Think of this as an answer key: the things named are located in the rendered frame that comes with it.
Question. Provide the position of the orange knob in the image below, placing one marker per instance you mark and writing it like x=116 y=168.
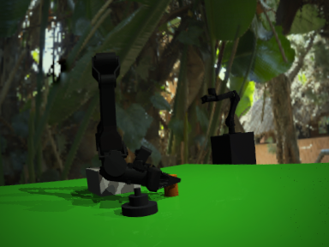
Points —
x=171 y=190

